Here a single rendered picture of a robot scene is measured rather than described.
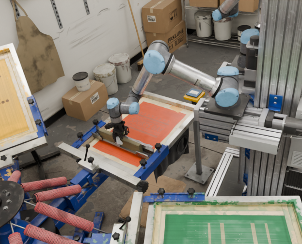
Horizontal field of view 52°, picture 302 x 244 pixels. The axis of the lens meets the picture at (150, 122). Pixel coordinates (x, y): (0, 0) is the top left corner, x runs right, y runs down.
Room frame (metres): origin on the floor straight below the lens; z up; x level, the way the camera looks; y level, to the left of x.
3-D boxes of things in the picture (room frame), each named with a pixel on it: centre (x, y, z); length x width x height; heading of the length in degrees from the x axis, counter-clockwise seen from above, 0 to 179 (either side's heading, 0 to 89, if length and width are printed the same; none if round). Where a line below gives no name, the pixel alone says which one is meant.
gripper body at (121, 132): (1.58, 0.20, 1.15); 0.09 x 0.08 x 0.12; 48
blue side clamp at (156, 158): (1.39, 0.03, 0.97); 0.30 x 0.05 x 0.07; 138
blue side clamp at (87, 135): (1.77, 0.45, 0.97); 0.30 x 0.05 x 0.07; 138
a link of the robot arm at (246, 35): (1.91, -0.76, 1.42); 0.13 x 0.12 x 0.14; 121
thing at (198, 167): (2.10, -0.39, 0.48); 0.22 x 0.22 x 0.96; 48
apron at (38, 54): (3.47, 1.16, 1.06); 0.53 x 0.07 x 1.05; 138
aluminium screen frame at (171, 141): (1.76, 0.08, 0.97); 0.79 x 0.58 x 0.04; 138
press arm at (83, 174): (1.34, 0.46, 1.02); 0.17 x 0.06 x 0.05; 138
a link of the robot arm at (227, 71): (1.49, -0.47, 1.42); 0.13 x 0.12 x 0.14; 162
